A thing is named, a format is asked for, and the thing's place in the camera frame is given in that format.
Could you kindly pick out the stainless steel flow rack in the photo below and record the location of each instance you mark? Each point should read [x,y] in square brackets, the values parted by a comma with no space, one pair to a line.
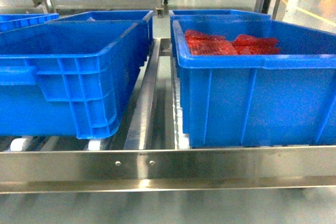
[128,161]

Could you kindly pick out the red parts pile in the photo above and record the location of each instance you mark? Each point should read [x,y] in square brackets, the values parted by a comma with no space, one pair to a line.
[201,44]

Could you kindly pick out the blue bin shelf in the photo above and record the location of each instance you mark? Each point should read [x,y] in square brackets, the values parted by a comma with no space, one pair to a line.
[70,78]
[16,21]

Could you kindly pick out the blue bin rear middle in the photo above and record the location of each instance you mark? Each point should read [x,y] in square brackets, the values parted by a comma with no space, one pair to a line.
[136,16]

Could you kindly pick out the blue bin with red parts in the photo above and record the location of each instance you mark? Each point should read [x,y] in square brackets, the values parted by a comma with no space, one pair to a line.
[262,100]

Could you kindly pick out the blue bin behind red bin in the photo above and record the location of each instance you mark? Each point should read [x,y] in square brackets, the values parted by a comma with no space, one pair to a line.
[230,14]

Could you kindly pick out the blue bin middle bottom shelf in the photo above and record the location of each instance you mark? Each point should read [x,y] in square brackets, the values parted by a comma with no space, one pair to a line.
[70,78]

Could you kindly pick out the blue bin left bottom shelf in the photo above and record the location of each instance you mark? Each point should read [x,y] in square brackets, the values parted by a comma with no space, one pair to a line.
[16,21]

